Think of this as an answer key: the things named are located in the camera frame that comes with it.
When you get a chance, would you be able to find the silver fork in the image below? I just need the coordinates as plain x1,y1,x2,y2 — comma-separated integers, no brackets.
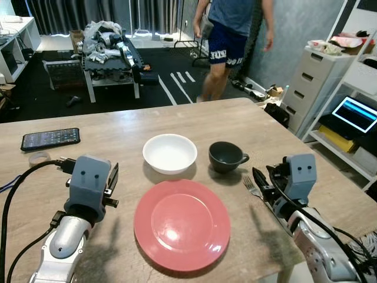
243,175,264,200

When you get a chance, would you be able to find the dark grey cup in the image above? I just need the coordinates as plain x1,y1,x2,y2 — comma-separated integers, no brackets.
209,141,250,174

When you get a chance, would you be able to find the black bag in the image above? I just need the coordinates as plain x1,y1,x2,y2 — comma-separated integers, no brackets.
263,103,290,128

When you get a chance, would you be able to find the white bowl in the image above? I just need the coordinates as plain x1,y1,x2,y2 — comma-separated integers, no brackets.
143,134,199,175

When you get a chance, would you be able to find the yellow box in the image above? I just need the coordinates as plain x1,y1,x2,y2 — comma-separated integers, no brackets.
318,125,358,154

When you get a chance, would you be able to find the white shelf rack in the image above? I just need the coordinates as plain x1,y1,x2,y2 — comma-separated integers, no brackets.
302,0,377,192

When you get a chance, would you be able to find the red round plate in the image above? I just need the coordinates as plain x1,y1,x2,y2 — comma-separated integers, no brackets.
133,179,231,273

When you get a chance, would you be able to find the small cardboard box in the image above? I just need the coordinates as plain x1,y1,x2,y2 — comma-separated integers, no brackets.
266,85,285,100

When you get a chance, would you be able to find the clear tape roll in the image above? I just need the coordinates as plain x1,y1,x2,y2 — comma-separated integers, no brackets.
28,151,52,167

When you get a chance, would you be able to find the open black laptop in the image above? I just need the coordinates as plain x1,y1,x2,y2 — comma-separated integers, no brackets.
321,96,377,141

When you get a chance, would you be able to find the white drawer cabinet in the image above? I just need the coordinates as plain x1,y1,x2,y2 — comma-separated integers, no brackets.
281,44,361,140

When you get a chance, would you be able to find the small grey work table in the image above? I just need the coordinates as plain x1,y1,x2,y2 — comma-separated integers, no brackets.
82,41,145,104

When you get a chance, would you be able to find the black plastic crate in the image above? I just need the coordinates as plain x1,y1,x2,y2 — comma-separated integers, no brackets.
42,59,87,91

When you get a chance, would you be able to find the white printer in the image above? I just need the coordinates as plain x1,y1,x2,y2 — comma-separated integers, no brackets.
345,58,377,98

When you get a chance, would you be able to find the pile of grey robot parts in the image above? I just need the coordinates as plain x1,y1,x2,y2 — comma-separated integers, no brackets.
82,21,137,64

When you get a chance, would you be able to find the person in blue shorts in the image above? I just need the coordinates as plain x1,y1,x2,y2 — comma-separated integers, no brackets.
193,0,275,103

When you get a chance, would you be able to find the pink and white dish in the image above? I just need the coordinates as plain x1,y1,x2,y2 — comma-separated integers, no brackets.
330,35,367,50

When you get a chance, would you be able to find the white desk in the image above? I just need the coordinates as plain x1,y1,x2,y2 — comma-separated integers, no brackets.
0,17,42,84

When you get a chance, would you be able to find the dark striped curtain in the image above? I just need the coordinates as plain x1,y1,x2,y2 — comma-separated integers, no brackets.
27,0,198,36

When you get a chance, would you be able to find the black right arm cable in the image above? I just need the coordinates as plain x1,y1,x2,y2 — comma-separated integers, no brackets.
265,171,377,283

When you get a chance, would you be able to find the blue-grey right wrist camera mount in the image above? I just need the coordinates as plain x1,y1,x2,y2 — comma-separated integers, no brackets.
283,154,318,205

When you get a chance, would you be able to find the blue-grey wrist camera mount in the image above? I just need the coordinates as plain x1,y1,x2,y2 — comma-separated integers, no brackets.
283,154,318,205
65,155,113,222

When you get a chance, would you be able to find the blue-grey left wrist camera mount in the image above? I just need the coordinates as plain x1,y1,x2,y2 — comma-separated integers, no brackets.
65,155,113,222

